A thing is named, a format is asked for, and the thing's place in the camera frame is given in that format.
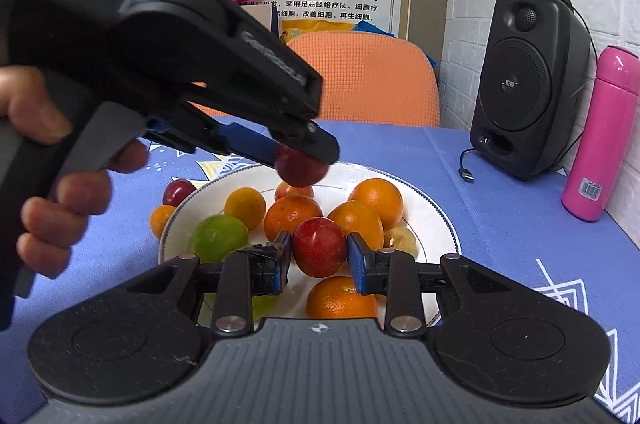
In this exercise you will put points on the yellow bag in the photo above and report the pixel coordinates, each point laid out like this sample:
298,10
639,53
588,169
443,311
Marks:
310,28

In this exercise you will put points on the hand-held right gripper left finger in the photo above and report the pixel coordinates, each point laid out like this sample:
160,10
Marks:
286,261

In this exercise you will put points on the brown longan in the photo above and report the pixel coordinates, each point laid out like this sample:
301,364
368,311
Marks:
400,240

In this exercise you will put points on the small red yellow plum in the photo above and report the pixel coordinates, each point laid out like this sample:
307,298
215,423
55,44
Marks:
295,193

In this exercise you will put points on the pink bottle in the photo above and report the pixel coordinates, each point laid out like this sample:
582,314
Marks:
600,138

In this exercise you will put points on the small green apple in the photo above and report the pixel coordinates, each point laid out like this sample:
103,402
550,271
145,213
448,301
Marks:
265,306

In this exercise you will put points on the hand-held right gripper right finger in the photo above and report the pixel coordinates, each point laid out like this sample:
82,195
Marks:
356,261

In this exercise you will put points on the yellowish tangerine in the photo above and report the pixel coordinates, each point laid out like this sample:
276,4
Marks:
245,208

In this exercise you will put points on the black speaker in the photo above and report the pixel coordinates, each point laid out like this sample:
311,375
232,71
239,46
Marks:
520,78

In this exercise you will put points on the big green apple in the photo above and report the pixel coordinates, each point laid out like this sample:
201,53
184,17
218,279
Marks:
217,236

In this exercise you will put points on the white plate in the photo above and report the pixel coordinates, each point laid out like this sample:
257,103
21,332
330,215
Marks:
432,229

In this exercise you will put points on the person's left hand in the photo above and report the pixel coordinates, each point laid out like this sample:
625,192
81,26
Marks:
35,103

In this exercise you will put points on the blue printed tablecloth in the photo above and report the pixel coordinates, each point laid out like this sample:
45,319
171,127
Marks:
500,224

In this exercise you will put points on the small tangerine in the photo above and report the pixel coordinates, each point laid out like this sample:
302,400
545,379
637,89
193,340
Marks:
357,221
161,220
290,216

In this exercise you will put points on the large orange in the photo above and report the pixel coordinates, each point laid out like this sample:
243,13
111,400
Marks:
377,199

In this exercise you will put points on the dark red plum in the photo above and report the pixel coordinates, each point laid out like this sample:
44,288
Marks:
177,192
302,171

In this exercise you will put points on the bright red plum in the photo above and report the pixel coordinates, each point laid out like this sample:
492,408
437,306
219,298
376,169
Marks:
320,249

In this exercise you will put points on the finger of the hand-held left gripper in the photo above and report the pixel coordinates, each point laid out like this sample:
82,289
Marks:
320,143
250,146

